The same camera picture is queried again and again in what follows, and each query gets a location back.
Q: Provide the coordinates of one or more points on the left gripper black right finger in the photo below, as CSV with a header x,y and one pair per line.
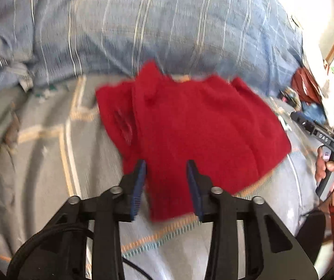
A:
x,y
247,229

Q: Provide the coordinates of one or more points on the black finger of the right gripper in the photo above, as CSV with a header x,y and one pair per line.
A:
x,y
304,122

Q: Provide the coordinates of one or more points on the red knit sweater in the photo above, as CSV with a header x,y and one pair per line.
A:
x,y
230,133

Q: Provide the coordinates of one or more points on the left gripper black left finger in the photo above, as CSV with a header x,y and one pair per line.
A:
x,y
84,230

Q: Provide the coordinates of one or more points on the blue plaid pillow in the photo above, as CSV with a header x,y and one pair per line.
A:
x,y
43,42

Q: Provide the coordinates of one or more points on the grey patterned bed sheet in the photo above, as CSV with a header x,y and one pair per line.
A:
x,y
52,146

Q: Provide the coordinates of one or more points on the red plastic bag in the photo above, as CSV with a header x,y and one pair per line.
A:
x,y
305,85

